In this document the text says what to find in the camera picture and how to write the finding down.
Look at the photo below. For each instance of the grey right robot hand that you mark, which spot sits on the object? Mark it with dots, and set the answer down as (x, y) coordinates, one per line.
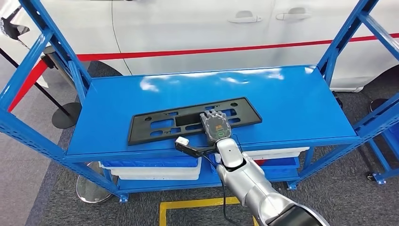
(216, 126)

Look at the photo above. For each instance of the black plastic plate frame part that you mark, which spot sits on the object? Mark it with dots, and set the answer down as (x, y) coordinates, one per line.
(140, 124)

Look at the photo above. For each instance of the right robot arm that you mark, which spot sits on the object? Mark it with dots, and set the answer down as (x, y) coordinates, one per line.
(249, 184)

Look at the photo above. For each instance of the blue metal shelf rack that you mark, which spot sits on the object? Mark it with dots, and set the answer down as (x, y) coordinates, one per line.
(218, 93)
(378, 162)

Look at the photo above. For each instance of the red item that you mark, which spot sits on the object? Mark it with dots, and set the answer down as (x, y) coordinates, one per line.
(259, 162)

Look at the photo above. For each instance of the white plastic bin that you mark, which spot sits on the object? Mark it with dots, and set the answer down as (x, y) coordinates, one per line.
(274, 153)
(156, 174)

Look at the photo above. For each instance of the blue plastic bin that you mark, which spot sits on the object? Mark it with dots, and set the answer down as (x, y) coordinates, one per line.
(280, 167)
(149, 162)

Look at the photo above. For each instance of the red barrier belt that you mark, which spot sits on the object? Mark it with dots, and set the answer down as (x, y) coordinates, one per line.
(28, 84)
(218, 50)

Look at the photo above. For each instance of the white car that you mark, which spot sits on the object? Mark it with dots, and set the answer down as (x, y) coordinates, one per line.
(187, 28)

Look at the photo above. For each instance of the black car side mirror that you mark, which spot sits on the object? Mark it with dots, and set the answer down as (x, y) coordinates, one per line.
(12, 29)

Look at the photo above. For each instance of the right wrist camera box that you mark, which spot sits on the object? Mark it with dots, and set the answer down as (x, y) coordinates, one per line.
(182, 142)

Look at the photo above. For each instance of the chrome stanchion post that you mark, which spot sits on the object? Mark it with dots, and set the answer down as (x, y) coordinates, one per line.
(93, 187)

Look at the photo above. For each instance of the black stanchion post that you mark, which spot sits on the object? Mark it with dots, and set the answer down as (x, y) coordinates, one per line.
(67, 117)

